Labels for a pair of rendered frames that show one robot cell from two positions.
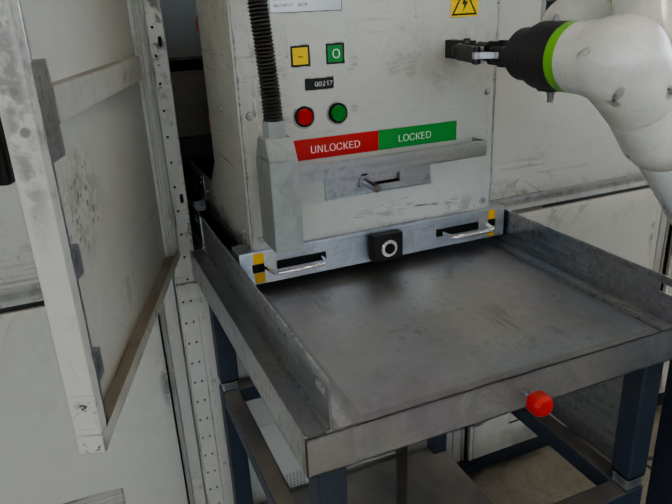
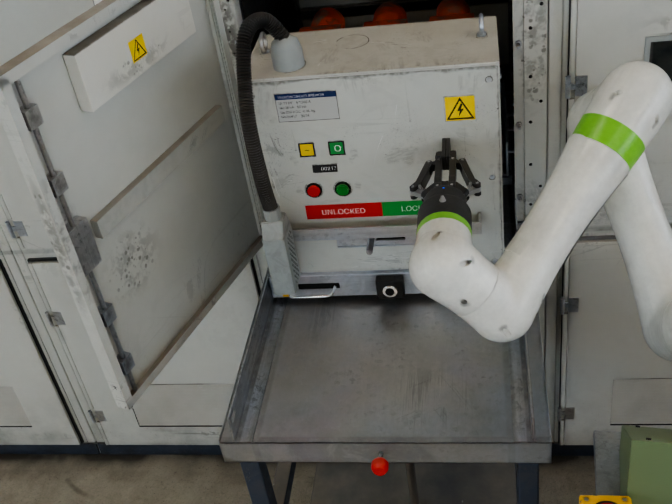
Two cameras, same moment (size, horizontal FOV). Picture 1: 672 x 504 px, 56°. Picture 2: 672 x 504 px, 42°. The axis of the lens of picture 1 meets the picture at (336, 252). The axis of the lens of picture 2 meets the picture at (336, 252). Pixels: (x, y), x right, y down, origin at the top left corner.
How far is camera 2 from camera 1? 116 cm
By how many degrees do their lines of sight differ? 34
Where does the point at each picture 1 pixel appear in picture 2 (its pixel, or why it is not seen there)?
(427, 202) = not seen: hidden behind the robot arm
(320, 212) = (334, 254)
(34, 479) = (173, 363)
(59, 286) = (94, 332)
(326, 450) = (233, 450)
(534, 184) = not seen: hidden behind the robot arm
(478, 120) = (484, 199)
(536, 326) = (433, 404)
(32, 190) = (75, 290)
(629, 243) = not seen: outside the picture
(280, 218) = (274, 274)
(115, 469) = (228, 371)
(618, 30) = (419, 257)
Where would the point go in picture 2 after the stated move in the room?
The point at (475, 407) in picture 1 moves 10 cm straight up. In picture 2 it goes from (341, 453) to (333, 417)
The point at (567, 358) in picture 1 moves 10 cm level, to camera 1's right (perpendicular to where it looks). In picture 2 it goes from (419, 441) to (470, 458)
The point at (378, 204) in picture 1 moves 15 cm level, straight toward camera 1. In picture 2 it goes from (386, 254) to (349, 295)
